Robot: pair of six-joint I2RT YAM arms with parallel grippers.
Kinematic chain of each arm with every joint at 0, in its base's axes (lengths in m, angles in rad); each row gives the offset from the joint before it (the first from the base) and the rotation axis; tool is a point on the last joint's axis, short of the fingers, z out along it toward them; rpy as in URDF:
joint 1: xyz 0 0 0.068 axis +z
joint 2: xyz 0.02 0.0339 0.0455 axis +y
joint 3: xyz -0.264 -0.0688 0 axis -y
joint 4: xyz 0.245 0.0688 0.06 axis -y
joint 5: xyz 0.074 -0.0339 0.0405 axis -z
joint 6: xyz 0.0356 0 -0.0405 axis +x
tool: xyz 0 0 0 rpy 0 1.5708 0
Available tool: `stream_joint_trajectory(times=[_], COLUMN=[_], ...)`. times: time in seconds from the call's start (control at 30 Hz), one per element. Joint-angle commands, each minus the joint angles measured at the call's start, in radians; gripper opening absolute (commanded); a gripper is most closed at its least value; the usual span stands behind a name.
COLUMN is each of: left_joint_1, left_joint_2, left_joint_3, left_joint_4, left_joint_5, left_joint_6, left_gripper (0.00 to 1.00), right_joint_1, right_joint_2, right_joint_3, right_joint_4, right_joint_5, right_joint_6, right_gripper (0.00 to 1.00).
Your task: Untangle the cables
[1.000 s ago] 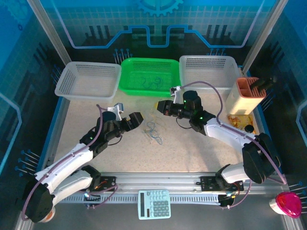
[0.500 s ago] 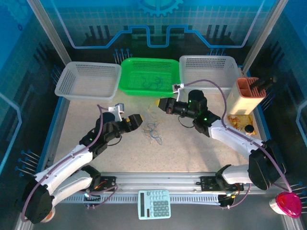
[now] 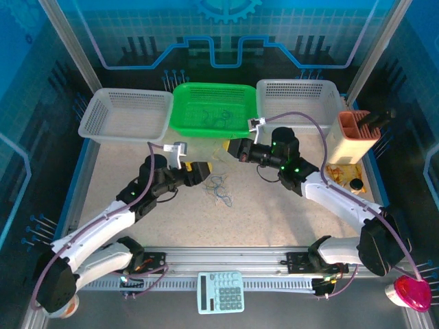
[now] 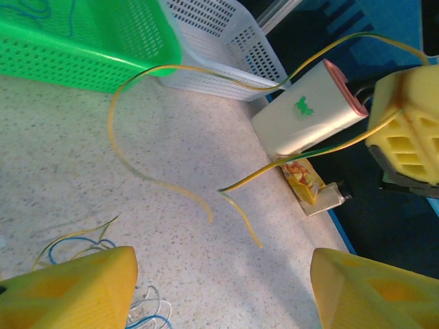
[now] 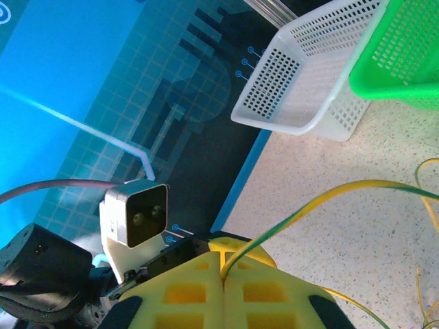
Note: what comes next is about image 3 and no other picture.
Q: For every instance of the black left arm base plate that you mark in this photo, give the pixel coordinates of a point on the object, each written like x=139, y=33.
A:
x=154, y=262

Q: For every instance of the white plastic basket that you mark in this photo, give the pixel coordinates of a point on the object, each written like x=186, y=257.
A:
x=295, y=99
x=123, y=116

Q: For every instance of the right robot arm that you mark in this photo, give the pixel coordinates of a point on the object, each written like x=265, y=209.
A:
x=343, y=200

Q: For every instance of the orange and cream utensil holder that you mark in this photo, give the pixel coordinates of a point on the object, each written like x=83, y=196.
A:
x=346, y=147

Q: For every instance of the green plastic basket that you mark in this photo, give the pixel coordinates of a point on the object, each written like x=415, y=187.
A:
x=192, y=103

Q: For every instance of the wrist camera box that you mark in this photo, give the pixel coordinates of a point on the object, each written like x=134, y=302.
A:
x=178, y=150
x=256, y=123

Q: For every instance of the aluminium frame post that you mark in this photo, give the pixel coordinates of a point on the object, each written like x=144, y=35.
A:
x=380, y=41
x=68, y=37

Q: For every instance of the light blue calculator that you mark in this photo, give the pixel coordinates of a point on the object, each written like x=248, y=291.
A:
x=221, y=293

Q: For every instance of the small black controller board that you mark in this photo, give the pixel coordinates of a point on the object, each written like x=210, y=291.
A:
x=326, y=286
x=132, y=284

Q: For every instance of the small black-lidded jar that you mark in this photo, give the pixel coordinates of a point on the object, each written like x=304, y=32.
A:
x=356, y=185

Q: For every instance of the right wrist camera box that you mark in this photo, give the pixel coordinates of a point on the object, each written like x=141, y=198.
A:
x=256, y=123

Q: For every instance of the yellow snack packet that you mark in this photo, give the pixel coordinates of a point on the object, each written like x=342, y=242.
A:
x=337, y=174

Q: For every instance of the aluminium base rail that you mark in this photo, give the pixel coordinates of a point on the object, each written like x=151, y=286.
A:
x=223, y=257

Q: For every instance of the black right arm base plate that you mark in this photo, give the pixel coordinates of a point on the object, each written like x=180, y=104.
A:
x=298, y=262

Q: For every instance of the black utensil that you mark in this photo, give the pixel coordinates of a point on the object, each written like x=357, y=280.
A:
x=375, y=118

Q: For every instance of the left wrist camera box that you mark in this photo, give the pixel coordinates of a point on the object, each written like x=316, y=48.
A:
x=178, y=150

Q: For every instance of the pink heart-lidded cup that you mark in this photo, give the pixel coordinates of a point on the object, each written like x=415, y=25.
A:
x=411, y=293

